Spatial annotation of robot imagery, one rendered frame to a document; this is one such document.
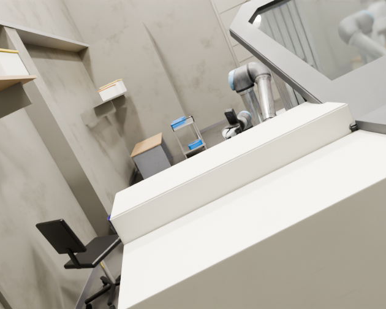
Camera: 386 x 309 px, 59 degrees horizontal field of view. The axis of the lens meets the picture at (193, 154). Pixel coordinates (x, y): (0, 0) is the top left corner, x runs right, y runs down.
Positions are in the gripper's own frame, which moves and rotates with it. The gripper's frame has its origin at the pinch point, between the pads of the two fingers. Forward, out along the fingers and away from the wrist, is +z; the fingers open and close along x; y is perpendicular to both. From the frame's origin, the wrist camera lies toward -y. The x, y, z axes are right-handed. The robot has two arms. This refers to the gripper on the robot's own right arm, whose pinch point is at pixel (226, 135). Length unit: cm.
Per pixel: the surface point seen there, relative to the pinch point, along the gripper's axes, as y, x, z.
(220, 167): -12, -22, 67
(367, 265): 7, -54, 82
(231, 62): 36, 233, -780
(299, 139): -12, -41, 55
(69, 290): 156, 240, -57
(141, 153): 131, 349, -408
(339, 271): 6, -49, 85
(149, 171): 173, 345, -407
